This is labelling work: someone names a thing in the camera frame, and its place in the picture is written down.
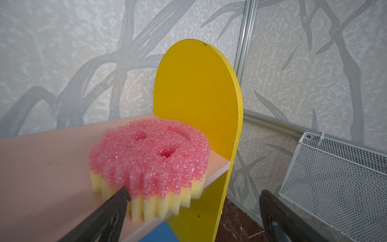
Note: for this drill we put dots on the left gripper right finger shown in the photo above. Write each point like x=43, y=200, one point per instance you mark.
x=281, y=224

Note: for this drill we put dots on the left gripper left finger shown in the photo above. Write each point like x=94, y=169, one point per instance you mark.
x=105, y=223

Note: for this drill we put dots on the pink smiley sponge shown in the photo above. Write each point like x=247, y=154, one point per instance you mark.
x=162, y=164

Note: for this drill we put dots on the yellow shelf with coloured boards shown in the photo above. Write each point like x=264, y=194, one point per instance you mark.
x=45, y=181

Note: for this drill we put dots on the white wire mesh basket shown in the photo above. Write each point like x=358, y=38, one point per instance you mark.
x=344, y=186

